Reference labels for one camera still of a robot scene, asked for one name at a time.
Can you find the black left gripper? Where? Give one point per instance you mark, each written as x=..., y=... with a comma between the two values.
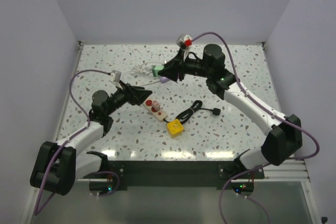
x=134, y=95

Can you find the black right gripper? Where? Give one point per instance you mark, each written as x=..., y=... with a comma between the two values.
x=175, y=68

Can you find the beige power strip red sockets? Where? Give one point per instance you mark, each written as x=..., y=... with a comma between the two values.
x=159, y=115

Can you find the green USB charger plug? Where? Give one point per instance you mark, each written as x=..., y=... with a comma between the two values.
x=155, y=70

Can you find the pink brown USB charger plug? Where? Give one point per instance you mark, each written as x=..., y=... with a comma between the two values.
x=156, y=105

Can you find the yellow cube socket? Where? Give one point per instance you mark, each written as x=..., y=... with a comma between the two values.
x=174, y=128

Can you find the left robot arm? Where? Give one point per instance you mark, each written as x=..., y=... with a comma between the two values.
x=55, y=167

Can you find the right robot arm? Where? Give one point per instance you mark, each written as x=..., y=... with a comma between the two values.
x=282, y=133

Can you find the purple power strip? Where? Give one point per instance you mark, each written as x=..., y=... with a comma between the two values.
x=163, y=80

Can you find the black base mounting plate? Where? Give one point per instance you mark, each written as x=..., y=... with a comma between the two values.
x=173, y=173

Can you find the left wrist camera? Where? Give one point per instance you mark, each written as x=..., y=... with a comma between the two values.
x=116, y=76

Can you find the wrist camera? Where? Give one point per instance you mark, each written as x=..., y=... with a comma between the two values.
x=116, y=76
x=184, y=41

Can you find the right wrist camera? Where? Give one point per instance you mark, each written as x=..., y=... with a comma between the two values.
x=184, y=41

